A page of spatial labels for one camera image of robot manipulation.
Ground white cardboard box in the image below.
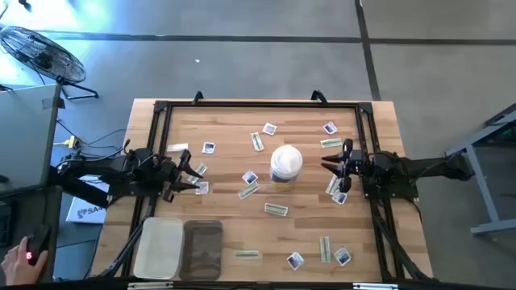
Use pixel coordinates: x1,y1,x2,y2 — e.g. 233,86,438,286
65,175,110,225

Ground black floor fan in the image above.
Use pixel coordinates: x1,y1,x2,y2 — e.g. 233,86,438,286
0,25,100,101

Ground black computer mouse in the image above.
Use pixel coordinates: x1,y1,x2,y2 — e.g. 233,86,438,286
24,223,52,267

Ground dark grey desk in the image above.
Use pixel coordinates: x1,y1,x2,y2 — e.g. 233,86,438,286
0,184,64,285

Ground white plastic tray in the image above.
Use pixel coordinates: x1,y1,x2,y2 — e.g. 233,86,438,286
132,216,185,280

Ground black diagonal bar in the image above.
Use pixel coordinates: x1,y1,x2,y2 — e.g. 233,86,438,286
48,167,110,209

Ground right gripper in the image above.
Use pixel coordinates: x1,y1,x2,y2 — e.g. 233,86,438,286
321,139,368,194

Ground grey metal table frame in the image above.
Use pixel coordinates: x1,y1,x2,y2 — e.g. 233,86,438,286
444,102,516,237

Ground black floor cables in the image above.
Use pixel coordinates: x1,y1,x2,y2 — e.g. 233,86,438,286
56,118,132,162

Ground disinfecting wipes canister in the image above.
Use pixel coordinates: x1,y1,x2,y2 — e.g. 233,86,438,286
268,143,304,193

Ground silver metal bracket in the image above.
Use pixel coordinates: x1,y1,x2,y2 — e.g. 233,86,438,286
352,282,400,290
127,281,174,290

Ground person's hand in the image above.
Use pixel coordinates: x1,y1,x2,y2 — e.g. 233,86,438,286
0,236,49,287

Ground dark clear plastic tray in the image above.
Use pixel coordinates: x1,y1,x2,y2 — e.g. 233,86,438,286
178,219,224,282

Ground black keyboard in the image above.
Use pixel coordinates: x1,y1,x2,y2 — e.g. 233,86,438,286
0,201,13,247

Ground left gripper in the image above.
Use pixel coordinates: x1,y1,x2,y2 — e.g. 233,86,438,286
155,149,204,203

